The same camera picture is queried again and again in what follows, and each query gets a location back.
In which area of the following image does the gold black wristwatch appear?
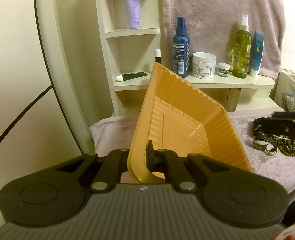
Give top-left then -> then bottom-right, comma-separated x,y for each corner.
253,117 -> 278,156

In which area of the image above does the orange plastic tray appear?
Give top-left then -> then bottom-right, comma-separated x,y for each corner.
127,63 -> 252,184

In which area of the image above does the cream pillow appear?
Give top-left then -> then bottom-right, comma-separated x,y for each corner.
273,69 -> 295,104

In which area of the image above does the green olive spray bottle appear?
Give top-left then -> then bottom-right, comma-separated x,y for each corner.
232,15 -> 252,79

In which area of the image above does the black tube lying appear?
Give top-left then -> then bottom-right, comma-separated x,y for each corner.
115,72 -> 147,82

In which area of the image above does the small green white jar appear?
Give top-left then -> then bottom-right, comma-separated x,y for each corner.
218,62 -> 230,77

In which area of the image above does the blue white tube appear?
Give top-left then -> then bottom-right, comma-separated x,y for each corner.
250,31 -> 265,77

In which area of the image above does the white cream jar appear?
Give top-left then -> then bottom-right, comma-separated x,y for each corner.
192,52 -> 216,79

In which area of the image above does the blue spray bottle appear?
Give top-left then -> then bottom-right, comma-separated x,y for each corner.
173,17 -> 190,77

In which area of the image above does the lilac towel hanging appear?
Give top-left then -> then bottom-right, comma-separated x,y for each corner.
161,0 -> 285,79

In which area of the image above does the cream corner shelf unit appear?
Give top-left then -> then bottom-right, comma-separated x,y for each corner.
96,0 -> 277,116

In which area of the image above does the lilac tube on shelf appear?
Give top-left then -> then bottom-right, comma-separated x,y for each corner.
125,0 -> 141,29

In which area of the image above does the white curved door frame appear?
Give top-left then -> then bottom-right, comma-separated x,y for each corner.
34,0 -> 95,154

